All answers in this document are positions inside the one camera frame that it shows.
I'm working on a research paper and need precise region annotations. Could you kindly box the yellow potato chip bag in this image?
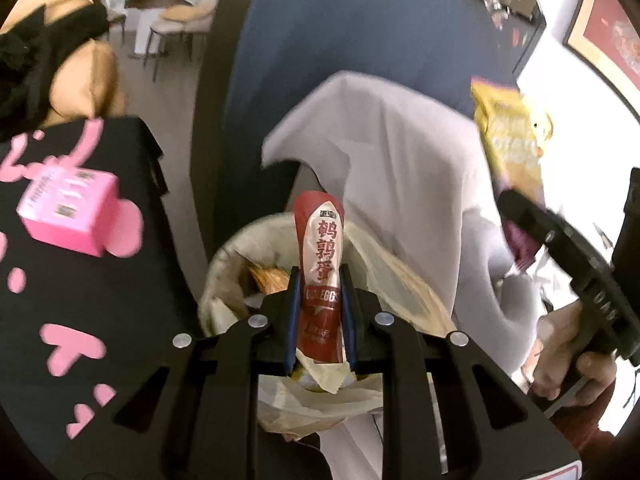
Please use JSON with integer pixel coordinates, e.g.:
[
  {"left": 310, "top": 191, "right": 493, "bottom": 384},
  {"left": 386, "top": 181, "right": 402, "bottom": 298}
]
[{"left": 470, "top": 77, "right": 554, "bottom": 271}]

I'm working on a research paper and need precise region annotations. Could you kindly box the person's right hand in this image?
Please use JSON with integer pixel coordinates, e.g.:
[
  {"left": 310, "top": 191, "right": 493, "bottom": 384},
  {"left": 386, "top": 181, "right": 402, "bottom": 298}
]
[{"left": 529, "top": 300, "right": 617, "bottom": 406}]

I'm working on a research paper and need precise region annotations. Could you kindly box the beige dining chair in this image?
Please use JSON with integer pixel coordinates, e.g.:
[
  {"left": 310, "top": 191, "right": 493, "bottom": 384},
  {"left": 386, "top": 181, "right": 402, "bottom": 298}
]
[{"left": 143, "top": 0, "right": 217, "bottom": 81}]

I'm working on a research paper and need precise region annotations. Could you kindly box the dark blue partition panel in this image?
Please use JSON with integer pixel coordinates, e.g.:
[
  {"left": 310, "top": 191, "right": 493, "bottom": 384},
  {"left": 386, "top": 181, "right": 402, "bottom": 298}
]
[{"left": 190, "top": 0, "right": 546, "bottom": 255}]

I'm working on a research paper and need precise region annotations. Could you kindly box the framed red picture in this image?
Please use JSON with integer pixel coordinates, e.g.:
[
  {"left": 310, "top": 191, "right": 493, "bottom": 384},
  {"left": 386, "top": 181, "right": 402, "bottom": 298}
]
[{"left": 563, "top": 0, "right": 639, "bottom": 116}]

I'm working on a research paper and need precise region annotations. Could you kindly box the pink toy box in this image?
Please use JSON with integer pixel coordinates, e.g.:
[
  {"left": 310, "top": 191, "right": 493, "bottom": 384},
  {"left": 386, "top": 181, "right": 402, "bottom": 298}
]
[{"left": 16, "top": 166, "right": 119, "bottom": 257}]

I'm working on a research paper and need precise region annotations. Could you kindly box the black clothing on sofa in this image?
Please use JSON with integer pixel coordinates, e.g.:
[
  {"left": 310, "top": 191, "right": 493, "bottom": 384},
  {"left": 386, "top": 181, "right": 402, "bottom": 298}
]
[{"left": 1, "top": 3, "right": 108, "bottom": 142}]

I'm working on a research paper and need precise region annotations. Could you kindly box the red quail egg pouch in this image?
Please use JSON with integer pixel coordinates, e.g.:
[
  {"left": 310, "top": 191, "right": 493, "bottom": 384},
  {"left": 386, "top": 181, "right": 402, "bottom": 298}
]
[{"left": 294, "top": 191, "right": 344, "bottom": 364}]

